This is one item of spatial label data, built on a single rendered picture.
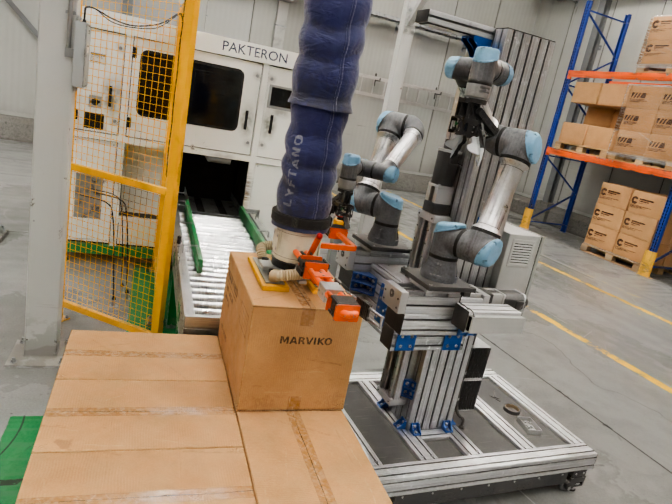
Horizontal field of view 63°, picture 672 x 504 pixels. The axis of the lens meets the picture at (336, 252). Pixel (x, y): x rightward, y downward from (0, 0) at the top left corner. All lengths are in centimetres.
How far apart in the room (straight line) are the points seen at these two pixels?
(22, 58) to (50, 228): 809
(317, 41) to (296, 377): 115
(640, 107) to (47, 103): 879
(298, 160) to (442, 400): 138
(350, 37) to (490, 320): 117
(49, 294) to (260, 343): 164
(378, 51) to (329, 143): 1039
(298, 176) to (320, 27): 50
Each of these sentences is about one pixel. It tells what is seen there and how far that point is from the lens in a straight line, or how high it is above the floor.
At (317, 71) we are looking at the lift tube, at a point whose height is 172.
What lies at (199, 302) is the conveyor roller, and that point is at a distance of 285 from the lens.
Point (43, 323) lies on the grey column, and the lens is 335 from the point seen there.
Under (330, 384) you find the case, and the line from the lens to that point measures 205.
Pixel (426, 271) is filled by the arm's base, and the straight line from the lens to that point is 218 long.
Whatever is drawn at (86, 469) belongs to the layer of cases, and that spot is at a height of 54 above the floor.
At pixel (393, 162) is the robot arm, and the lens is 246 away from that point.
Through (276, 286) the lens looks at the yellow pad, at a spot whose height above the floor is 96.
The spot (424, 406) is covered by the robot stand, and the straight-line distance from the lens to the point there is 270.
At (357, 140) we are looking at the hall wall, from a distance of 1225.
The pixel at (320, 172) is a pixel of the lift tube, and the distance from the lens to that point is 197.
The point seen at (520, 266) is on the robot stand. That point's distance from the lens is 259.
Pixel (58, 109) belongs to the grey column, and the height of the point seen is 135.
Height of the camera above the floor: 162
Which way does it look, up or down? 15 degrees down
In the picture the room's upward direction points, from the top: 11 degrees clockwise
